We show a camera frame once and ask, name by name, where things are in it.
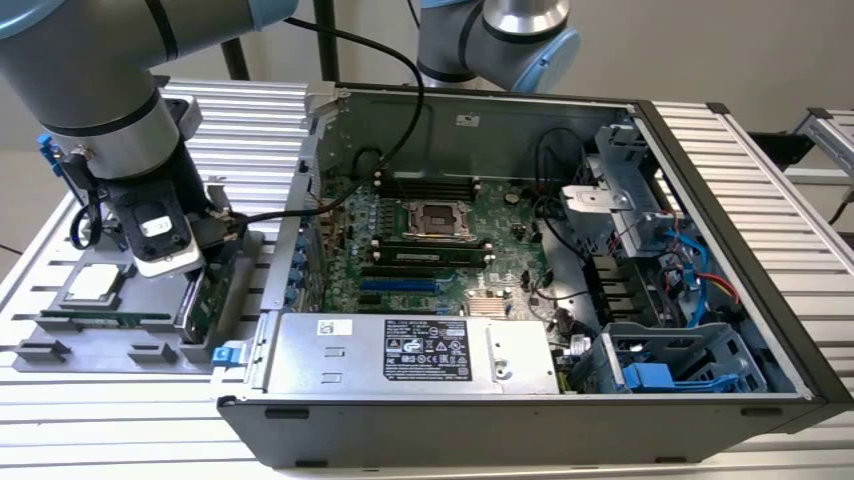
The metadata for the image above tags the green RAM stick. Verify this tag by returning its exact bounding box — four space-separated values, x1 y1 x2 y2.
39 309 175 326

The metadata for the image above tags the silver CPU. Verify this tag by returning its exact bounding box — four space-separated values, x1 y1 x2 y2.
63 263 135 301

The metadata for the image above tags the black stand pole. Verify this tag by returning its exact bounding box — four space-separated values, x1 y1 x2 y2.
219 37 252 81
311 0 336 82

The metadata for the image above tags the silver heatsink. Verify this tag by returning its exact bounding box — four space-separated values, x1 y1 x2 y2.
466 297 512 319

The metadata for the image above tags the green motherboard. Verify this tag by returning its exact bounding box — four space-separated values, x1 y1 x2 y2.
319 177 552 321

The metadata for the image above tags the hard disk in blue carrier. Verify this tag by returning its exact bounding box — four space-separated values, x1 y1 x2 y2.
36 130 135 251

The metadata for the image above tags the green graphics card black cooler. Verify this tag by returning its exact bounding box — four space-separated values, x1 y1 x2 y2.
173 184 253 346

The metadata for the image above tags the blue drive carrier handle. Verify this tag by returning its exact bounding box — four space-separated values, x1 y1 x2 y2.
623 362 675 394

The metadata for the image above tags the grey power supply unit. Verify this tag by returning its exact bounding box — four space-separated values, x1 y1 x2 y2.
263 313 560 396

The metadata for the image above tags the white camera with dark face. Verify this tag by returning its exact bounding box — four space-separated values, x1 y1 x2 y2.
125 198 207 280

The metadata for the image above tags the silver metal bracket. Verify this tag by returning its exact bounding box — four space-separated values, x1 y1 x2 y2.
558 183 635 221

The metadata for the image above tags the CPU socket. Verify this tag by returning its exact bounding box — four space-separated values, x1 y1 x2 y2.
398 198 476 241

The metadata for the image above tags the grey parts rack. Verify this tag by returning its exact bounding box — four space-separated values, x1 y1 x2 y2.
12 183 279 375

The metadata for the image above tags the grey metal drive bay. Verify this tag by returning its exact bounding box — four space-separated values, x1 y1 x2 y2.
579 123 688 259

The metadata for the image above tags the black RAM stick with label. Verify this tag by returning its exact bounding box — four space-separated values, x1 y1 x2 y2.
379 249 492 266

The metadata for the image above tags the black expansion slot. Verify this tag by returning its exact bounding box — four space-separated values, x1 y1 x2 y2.
363 264 442 281

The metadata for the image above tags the blue expansion slot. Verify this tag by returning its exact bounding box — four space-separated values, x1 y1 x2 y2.
359 280 439 296

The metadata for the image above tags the blue case latch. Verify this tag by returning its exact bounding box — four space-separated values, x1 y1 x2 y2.
211 339 240 369

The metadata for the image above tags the grey blue drive cage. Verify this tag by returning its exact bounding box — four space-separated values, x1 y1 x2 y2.
576 321 768 396

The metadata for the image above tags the black grey PC case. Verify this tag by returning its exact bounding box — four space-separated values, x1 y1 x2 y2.
209 82 854 471

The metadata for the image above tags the red flat cable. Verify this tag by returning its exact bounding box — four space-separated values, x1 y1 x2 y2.
699 272 742 304

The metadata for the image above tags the aluminium side table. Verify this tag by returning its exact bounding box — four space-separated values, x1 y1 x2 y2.
783 107 854 226

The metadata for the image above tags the silver white wrist camera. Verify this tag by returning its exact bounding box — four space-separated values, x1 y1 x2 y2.
163 97 204 146

